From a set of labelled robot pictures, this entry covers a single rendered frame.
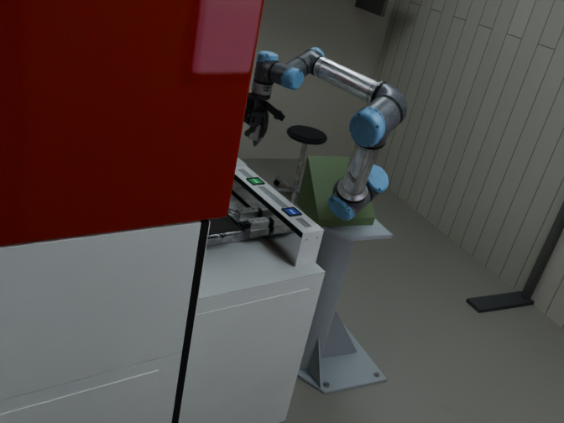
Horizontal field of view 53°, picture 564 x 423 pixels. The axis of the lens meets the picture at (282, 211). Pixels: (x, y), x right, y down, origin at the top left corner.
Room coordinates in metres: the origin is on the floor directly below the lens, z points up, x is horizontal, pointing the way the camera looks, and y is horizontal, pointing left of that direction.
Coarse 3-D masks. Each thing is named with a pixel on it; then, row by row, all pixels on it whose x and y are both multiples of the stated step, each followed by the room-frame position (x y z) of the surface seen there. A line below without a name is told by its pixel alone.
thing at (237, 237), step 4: (228, 236) 1.80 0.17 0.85; (232, 236) 1.81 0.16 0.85; (236, 236) 1.82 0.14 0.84; (240, 236) 1.83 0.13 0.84; (244, 236) 1.84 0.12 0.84; (260, 236) 1.89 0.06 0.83; (208, 240) 1.75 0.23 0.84; (212, 240) 1.76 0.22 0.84; (216, 240) 1.77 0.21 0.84; (220, 240) 1.78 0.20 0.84; (224, 240) 1.79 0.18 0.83; (228, 240) 1.80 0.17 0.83; (232, 240) 1.81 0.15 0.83; (236, 240) 1.82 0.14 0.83; (240, 240) 1.83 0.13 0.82; (208, 244) 1.75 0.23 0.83; (212, 244) 1.76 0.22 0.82; (216, 244) 1.77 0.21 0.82
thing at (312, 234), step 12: (240, 168) 2.18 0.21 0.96; (264, 192) 2.00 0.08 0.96; (276, 192) 2.02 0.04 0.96; (276, 204) 1.92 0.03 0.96; (288, 204) 1.94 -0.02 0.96; (288, 216) 1.84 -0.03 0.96; (300, 216) 1.86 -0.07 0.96; (300, 228) 1.76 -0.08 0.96; (312, 228) 1.78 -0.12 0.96; (312, 240) 1.77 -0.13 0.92; (300, 252) 1.74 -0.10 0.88; (312, 252) 1.78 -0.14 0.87; (300, 264) 1.75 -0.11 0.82
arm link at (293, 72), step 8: (272, 64) 2.06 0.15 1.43; (280, 64) 2.05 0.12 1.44; (288, 64) 2.05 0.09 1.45; (296, 64) 2.06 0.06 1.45; (304, 64) 2.08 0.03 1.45; (272, 72) 2.04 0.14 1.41; (280, 72) 2.02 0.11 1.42; (288, 72) 2.01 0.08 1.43; (296, 72) 2.01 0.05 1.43; (304, 72) 2.07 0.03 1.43; (272, 80) 2.05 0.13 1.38; (280, 80) 2.01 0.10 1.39; (288, 80) 1.99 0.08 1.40; (296, 80) 2.01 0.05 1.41; (296, 88) 2.02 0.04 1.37
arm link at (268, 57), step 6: (258, 54) 2.09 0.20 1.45; (264, 54) 2.07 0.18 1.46; (270, 54) 2.09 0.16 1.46; (276, 54) 2.11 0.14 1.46; (258, 60) 2.08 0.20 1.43; (264, 60) 2.07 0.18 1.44; (270, 60) 2.07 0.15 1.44; (276, 60) 2.09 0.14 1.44; (258, 66) 2.08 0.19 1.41; (264, 66) 2.06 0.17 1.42; (258, 72) 2.07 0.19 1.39; (264, 72) 2.06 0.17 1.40; (258, 78) 2.07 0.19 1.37; (264, 78) 2.07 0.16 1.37; (264, 84) 2.07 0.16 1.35; (270, 84) 2.08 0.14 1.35
